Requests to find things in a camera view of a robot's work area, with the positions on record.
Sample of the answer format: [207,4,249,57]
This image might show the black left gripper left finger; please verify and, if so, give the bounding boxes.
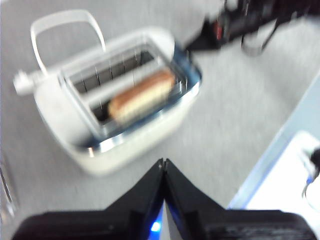
[11,157,165,240]

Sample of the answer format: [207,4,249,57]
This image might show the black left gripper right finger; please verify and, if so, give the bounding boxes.
[164,158,316,240]

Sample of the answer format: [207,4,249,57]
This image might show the brown-crusted bread slice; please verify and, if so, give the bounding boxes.
[107,69,176,125]

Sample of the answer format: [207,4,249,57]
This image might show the grey toaster lever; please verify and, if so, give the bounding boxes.
[12,69,61,97]

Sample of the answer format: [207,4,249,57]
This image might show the cream two-slot toaster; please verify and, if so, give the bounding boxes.
[33,26,203,177]

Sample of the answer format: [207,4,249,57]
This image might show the shiny metal strip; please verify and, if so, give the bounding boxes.
[0,149,18,223]

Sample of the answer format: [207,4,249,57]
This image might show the black cable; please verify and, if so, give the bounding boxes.
[298,147,320,208]

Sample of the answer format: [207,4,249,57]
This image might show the white loop frame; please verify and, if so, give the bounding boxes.
[30,9,106,76]

